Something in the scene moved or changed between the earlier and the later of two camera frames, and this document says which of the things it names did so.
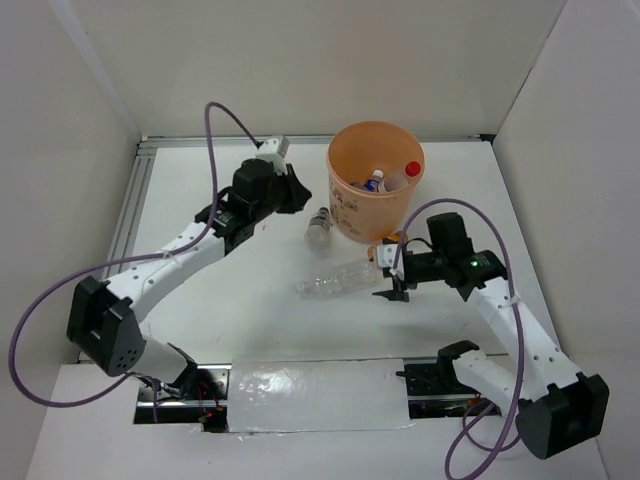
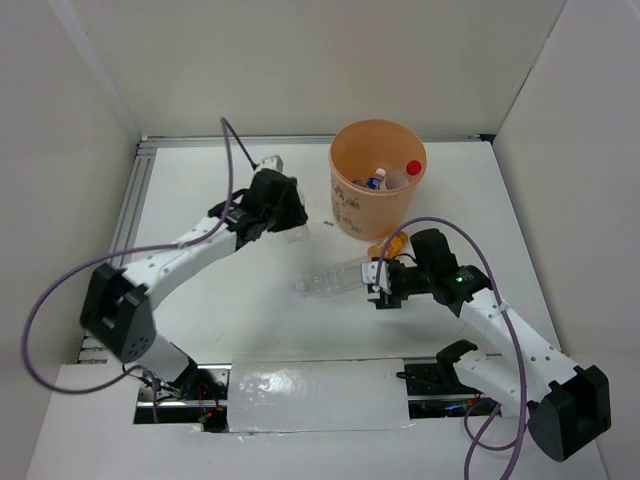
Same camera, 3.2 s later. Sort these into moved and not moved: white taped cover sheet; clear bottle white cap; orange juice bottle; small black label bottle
Moved: small black label bottle
Not moved: clear bottle white cap; white taped cover sheet; orange juice bottle
